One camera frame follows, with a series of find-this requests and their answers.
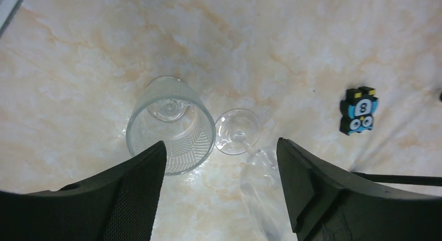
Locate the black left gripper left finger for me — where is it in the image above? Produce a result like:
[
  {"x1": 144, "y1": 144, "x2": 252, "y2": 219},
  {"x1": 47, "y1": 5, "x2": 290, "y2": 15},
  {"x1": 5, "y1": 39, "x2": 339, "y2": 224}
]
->
[{"x1": 1, "y1": 141, "x2": 166, "y2": 240}]

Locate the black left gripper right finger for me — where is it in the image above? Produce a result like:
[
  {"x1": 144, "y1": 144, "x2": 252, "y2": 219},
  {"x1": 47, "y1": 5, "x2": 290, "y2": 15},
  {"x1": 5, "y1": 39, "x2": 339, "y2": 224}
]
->
[{"x1": 277, "y1": 138, "x2": 441, "y2": 240}]

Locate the clear wine glass back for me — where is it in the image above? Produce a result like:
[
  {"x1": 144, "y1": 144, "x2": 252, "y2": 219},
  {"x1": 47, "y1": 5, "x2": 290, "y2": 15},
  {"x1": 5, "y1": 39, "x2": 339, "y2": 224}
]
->
[{"x1": 215, "y1": 109, "x2": 290, "y2": 240}]

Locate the small blue black toy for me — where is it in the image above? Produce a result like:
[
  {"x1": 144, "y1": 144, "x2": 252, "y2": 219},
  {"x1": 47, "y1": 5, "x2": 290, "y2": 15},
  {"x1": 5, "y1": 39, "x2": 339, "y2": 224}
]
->
[{"x1": 339, "y1": 86, "x2": 378, "y2": 136}]

